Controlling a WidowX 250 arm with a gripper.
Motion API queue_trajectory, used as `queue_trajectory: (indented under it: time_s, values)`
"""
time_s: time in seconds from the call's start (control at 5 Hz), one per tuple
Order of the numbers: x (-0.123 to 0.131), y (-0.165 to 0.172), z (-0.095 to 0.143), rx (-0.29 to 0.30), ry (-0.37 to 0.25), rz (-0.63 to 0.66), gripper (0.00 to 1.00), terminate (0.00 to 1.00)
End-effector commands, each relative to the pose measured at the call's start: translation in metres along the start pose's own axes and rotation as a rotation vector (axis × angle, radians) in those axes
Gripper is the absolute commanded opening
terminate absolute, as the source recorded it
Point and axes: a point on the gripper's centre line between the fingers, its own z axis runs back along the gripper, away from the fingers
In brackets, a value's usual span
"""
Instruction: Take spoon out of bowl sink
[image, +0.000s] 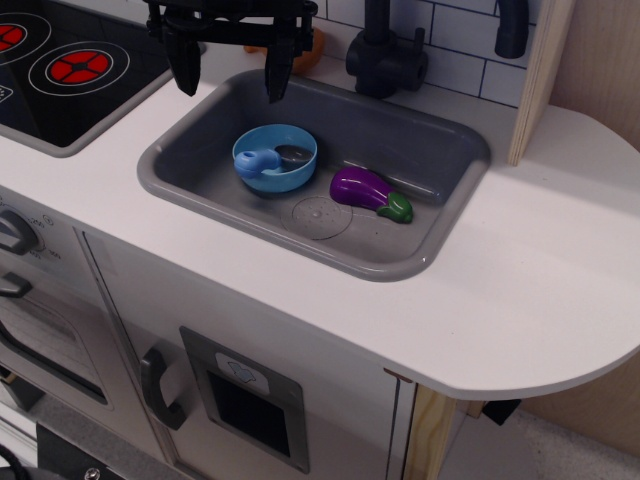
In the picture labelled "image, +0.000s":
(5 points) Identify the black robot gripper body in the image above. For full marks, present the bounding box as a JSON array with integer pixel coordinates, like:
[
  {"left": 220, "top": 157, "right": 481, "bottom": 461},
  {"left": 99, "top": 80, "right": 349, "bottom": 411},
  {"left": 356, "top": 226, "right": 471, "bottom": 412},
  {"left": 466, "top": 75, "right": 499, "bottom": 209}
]
[{"left": 147, "top": 1, "right": 318, "bottom": 39}]

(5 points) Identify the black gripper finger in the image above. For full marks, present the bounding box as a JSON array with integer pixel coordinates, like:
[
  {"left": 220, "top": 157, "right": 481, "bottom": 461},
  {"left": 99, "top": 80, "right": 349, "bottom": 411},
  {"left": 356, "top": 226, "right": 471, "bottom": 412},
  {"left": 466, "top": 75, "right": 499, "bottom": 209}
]
[
  {"left": 165, "top": 17, "right": 201, "bottom": 96},
  {"left": 265, "top": 21, "right": 302, "bottom": 103}
]

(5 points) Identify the blue handled grey toy spoon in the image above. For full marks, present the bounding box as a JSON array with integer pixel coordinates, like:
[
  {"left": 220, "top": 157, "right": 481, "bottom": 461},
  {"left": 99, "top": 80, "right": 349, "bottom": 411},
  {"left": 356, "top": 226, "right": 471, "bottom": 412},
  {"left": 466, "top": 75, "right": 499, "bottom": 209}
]
[{"left": 234, "top": 144, "right": 313, "bottom": 178}]

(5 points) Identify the light blue plastic bowl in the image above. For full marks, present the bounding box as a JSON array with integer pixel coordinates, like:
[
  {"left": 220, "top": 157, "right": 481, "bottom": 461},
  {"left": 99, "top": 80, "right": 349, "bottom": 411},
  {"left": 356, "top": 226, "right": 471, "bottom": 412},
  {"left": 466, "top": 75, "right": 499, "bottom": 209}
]
[{"left": 232, "top": 124, "right": 318, "bottom": 193}]

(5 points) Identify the grey plastic sink basin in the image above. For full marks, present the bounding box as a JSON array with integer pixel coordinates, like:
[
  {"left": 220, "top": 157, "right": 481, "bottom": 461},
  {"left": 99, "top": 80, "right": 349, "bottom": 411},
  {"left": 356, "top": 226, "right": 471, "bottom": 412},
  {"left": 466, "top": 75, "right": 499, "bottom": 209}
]
[{"left": 137, "top": 71, "right": 490, "bottom": 281}]

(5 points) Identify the orange toy chicken drumstick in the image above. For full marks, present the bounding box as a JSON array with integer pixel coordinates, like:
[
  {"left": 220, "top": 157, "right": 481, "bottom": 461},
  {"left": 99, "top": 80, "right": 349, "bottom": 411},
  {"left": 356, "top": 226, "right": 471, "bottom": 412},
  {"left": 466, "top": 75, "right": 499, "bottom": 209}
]
[{"left": 243, "top": 27, "right": 325, "bottom": 75}]

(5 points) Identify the black toy faucet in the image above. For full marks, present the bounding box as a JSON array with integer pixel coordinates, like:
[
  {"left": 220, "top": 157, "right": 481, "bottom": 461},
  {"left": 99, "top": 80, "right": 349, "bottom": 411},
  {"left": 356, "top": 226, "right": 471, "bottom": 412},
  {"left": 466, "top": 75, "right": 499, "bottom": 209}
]
[{"left": 346, "top": 0, "right": 529, "bottom": 99}]

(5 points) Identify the black toy stovetop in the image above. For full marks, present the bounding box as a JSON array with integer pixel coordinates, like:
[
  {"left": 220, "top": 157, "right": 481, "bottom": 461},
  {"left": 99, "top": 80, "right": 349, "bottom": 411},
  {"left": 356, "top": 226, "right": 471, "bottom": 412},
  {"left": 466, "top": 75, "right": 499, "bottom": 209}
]
[{"left": 1, "top": 1, "right": 172, "bottom": 157}]

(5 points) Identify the purple toy eggplant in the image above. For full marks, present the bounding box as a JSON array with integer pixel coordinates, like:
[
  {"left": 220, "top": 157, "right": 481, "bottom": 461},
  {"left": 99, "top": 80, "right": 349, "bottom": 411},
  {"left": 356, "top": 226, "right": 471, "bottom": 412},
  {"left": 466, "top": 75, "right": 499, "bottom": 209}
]
[{"left": 329, "top": 166, "right": 413, "bottom": 224}]

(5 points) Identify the grey oven knob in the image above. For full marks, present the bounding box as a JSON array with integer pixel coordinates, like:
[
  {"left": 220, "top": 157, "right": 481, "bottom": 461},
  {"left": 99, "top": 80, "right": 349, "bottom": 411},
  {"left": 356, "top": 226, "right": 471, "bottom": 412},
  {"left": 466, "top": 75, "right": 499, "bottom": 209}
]
[{"left": 1, "top": 210, "right": 45, "bottom": 256}]

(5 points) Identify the toy oven door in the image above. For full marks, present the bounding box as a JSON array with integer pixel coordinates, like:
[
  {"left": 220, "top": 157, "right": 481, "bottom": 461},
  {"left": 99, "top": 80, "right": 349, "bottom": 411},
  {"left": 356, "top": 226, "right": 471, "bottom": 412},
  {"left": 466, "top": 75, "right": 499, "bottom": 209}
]
[{"left": 1, "top": 265, "right": 110, "bottom": 407}]

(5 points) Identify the grey toy ice dispenser panel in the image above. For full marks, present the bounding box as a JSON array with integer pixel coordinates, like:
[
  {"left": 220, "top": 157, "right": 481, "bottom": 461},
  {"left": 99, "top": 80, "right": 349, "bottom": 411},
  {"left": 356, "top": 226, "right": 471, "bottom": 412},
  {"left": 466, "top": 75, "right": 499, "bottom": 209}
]
[{"left": 180, "top": 326, "right": 310, "bottom": 474}]

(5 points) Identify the wooden side post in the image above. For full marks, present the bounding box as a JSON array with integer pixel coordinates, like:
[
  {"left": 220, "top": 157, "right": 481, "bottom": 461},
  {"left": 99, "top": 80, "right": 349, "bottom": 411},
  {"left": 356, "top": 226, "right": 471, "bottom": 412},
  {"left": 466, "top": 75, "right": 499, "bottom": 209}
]
[{"left": 507, "top": 0, "right": 576, "bottom": 166}]

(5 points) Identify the grey oven door handle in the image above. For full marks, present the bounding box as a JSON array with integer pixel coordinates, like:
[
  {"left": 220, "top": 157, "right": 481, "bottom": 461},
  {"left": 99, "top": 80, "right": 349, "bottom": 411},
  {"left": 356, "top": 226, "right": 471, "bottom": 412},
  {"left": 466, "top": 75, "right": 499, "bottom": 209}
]
[{"left": 0, "top": 272, "right": 33, "bottom": 299}]

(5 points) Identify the grey cabinet door handle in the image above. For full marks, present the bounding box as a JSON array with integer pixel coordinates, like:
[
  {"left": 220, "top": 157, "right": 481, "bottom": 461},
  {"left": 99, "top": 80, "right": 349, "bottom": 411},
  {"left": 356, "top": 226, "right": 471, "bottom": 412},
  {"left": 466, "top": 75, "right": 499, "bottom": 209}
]
[{"left": 139, "top": 348, "right": 186, "bottom": 431}]

